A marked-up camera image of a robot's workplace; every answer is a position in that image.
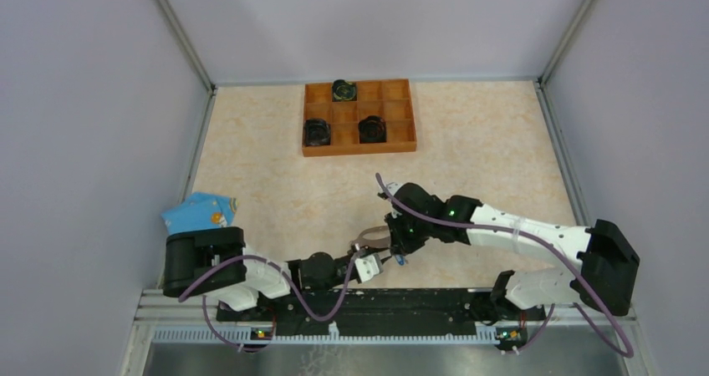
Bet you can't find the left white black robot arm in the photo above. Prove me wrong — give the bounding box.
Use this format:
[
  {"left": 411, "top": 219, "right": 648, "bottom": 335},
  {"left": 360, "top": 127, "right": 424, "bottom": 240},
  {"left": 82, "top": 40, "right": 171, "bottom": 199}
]
[{"left": 162, "top": 226, "right": 383, "bottom": 320}]

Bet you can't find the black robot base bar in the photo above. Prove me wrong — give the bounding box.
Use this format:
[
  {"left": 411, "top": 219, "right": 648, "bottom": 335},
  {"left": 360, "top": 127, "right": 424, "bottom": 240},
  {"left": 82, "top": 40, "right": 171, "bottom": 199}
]
[{"left": 217, "top": 288, "right": 546, "bottom": 337}]

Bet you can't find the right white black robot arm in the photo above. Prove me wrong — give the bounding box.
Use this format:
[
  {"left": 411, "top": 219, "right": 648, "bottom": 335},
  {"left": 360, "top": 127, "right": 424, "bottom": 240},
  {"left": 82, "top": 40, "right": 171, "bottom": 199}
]
[{"left": 379, "top": 183, "right": 640, "bottom": 319}]

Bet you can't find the black round part centre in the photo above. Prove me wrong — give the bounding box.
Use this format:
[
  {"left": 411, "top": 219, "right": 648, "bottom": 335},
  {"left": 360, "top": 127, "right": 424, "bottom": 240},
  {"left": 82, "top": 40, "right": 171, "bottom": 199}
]
[{"left": 358, "top": 115, "right": 387, "bottom": 144}]

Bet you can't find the orange compartment tray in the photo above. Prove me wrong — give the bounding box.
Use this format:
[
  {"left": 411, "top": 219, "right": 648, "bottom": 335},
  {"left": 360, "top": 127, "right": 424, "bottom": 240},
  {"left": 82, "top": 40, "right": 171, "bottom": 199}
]
[{"left": 301, "top": 79, "right": 417, "bottom": 157}]

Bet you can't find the black round part left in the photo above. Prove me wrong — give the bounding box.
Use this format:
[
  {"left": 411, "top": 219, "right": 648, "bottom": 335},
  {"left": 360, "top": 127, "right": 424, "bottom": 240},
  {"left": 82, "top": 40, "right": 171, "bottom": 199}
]
[{"left": 303, "top": 118, "right": 331, "bottom": 147}]

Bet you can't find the black green round part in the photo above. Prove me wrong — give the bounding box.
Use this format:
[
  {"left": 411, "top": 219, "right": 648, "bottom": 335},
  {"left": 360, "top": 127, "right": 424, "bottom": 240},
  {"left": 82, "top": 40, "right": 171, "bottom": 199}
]
[{"left": 331, "top": 79, "right": 357, "bottom": 102}]

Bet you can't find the blue patterned cloth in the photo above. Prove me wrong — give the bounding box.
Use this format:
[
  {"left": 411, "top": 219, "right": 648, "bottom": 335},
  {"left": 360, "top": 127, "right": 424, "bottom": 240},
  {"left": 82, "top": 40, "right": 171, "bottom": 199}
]
[{"left": 161, "top": 192, "right": 237, "bottom": 235}]

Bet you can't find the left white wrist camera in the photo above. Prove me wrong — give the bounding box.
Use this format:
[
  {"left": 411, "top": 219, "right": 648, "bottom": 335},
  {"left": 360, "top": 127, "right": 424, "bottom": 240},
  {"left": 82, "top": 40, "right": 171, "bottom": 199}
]
[{"left": 354, "top": 253, "right": 384, "bottom": 283}]

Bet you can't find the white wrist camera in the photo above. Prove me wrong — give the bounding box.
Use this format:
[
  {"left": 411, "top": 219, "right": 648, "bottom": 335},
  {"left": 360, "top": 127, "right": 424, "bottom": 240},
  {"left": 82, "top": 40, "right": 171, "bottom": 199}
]
[
  {"left": 354, "top": 253, "right": 384, "bottom": 283},
  {"left": 382, "top": 181, "right": 403, "bottom": 196}
]

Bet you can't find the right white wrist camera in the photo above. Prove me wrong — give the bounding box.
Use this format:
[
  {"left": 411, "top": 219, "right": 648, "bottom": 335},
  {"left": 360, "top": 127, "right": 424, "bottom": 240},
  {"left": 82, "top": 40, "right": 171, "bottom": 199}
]
[{"left": 382, "top": 181, "right": 403, "bottom": 196}]

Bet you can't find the white slotted cable duct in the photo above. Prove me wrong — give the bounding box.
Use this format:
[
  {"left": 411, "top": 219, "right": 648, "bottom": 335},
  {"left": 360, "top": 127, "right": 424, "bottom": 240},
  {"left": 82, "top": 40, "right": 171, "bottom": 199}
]
[{"left": 151, "top": 325, "right": 499, "bottom": 345}]

